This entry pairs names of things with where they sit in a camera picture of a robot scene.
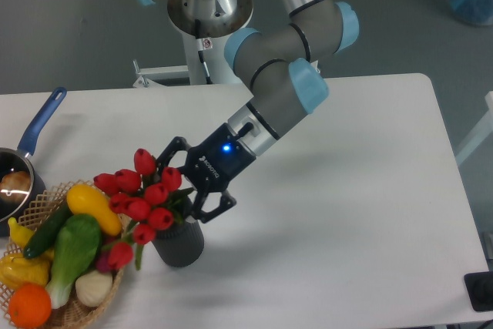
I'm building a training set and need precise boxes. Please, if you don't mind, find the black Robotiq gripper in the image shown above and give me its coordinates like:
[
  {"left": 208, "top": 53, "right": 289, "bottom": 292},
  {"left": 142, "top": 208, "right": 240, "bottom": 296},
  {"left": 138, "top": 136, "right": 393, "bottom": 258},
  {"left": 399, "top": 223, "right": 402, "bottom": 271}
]
[{"left": 156, "top": 123, "right": 256, "bottom": 223}]

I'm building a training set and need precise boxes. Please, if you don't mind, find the red tulip bouquet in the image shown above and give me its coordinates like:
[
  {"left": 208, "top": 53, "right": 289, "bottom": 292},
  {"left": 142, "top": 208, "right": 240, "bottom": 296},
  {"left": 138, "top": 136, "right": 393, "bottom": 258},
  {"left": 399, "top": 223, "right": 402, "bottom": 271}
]
[{"left": 94, "top": 149, "right": 191, "bottom": 270}]

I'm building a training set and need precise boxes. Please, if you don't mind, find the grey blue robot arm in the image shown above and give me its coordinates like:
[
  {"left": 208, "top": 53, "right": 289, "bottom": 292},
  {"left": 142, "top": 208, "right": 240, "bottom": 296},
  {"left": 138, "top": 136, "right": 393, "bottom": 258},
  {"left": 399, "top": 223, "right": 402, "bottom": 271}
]
[{"left": 139, "top": 0, "right": 359, "bottom": 223}]

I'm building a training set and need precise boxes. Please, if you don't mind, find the dark grey ribbed vase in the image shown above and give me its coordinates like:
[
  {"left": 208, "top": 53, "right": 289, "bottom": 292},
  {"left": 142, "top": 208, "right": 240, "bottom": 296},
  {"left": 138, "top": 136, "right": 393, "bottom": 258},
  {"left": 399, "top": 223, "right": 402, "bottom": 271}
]
[{"left": 153, "top": 221, "right": 205, "bottom": 267}]

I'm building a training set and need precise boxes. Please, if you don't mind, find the yellow squash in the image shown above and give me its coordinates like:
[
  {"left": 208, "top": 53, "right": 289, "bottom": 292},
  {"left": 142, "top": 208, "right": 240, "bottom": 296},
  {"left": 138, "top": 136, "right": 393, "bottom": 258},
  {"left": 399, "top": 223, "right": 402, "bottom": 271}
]
[{"left": 66, "top": 183, "right": 122, "bottom": 237}]

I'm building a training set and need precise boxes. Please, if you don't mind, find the green bok choy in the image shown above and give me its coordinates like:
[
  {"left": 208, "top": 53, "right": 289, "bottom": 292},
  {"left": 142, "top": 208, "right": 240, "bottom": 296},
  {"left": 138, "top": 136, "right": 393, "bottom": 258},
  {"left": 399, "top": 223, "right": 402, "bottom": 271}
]
[{"left": 45, "top": 214, "right": 102, "bottom": 310}]

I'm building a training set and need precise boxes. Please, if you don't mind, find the dark green cucumber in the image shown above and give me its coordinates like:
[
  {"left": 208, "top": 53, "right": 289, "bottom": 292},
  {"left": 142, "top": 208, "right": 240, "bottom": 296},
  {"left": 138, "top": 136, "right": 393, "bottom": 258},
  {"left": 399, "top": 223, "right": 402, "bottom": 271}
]
[{"left": 23, "top": 203, "right": 72, "bottom": 259}]

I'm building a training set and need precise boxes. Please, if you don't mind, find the white garlic bulb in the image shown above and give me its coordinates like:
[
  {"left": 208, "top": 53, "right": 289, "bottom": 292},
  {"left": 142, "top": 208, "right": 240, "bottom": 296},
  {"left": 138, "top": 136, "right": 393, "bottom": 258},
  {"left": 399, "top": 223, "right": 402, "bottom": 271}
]
[{"left": 75, "top": 270, "right": 113, "bottom": 307}]

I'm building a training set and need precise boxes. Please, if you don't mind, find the brown bread roll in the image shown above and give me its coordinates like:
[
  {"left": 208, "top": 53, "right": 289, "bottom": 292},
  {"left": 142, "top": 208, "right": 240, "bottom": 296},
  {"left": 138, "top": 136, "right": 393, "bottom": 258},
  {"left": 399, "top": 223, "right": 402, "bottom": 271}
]
[{"left": 1, "top": 171, "right": 32, "bottom": 205}]

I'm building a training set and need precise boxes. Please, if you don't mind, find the small yellow banana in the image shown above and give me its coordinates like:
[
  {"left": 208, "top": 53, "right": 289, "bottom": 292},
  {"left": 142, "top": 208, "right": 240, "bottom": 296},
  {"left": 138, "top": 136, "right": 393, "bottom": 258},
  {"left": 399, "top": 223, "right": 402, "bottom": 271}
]
[{"left": 8, "top": 217, "right": 35, "bottom": 248}]

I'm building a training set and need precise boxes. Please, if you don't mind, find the yellow bell pepper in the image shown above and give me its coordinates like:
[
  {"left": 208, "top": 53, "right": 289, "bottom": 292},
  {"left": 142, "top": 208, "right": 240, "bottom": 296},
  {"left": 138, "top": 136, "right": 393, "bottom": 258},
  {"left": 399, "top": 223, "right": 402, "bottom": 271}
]
[{"left": 1, "top": 253, "right": 51, "bottom": 290}]

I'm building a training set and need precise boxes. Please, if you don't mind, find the orange fruit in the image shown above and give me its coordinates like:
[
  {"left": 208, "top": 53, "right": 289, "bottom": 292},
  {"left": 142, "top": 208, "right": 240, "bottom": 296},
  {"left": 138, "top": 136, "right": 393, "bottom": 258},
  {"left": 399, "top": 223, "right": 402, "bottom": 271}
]
[{"left": 8, "top": 284, "right": 52, "bottom": 328}]

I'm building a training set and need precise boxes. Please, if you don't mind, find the black device at edge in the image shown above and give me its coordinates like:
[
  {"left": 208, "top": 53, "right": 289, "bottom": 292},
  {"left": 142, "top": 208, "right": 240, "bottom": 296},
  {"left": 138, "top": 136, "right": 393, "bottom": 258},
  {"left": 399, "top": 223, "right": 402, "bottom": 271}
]
[{"left": 464, "top": 271, "right": 492, "bottom": 312}]

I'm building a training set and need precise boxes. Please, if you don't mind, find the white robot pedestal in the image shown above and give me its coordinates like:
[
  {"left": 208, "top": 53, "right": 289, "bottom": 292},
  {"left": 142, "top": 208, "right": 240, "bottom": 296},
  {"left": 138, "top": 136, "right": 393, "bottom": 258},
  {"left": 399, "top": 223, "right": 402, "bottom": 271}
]
[{"left": 132, "top": 32, "right": 242, "bottom": 88}]

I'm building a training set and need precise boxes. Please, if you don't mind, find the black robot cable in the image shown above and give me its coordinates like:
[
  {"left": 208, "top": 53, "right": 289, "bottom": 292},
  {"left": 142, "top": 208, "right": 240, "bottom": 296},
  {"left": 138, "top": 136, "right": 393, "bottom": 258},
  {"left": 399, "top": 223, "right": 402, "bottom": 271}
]
[{"left": 193, "top": 18, "right": 214, "bottom": 86}]

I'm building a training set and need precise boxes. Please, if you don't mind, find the blue handled saucepan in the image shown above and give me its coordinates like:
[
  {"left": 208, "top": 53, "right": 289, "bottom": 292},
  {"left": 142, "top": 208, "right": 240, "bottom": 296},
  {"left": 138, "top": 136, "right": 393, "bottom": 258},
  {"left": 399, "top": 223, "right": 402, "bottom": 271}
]
[{"left": 1, "top": 87, "right": 67, "bottom": 237}]

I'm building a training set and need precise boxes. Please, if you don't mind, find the white frame at right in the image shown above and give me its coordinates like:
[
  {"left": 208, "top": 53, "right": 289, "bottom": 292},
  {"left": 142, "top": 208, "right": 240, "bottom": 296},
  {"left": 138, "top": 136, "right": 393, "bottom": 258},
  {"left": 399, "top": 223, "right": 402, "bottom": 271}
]
[{"left": 454, "top": 91, "right": 492, "bottom": 167}]

